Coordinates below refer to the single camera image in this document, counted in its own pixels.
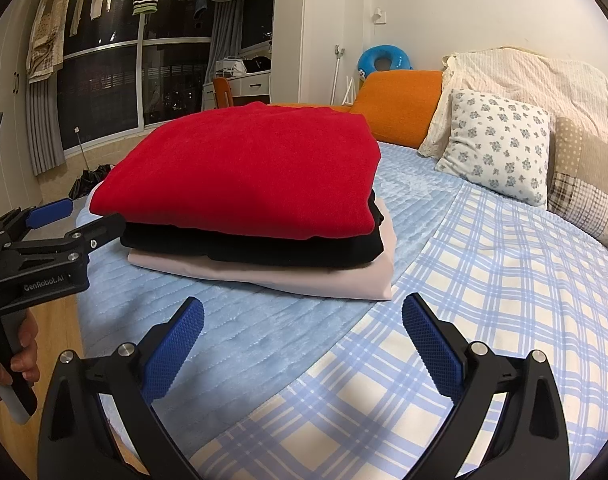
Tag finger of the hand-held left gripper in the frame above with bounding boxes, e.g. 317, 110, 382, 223
0, 198, 76, 249
4, 213, 127, 266

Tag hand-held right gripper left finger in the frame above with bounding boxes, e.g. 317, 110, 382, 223
36, 296, 206, 480

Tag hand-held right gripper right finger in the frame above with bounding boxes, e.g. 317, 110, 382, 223
401, 292, 571, 480

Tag red sweater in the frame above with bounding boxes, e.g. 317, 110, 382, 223
88, 101, 383, 241

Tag person's left hand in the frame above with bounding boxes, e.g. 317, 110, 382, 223
0, 309, 41, 406

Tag black folded umbrella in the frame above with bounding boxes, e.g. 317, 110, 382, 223
68, 162, 116, 201

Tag blue plaid bedsheet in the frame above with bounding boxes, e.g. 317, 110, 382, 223
189, 175, 608, 480

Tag grey curtain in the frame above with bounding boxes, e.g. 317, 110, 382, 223
204, 0, 247, 111
24, 76, 68, 177

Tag light blue quilted bedspread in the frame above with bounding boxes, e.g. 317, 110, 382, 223
76, 141, 485, 461

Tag pale pink folded garment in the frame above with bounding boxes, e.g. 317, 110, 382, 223
86, 180, 398, 302

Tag large dark window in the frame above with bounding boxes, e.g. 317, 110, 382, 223
54, 0, 275, 153

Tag black folded garment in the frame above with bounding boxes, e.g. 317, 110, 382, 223
120, 190, 385, 269

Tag white wardrobe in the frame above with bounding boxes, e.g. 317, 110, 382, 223
0, 0, 50, 216

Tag orange chair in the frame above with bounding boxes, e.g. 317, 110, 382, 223
212, 77, 235, 110

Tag white floral pillow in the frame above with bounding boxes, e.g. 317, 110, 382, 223
435, 89, 556, 209

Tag white desk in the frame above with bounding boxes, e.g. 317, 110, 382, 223
204, 67, 273, 111

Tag beige patchwork pillow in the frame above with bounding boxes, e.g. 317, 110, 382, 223
546, 116, 608, 251

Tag orange upholstered bed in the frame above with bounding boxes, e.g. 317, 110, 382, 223
269, 70, 445, 150

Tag large cream pillow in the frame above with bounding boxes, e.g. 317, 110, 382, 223
418, 46, 608, 159

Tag blue inflatable ring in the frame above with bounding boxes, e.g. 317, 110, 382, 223
356, 46, 414, 83

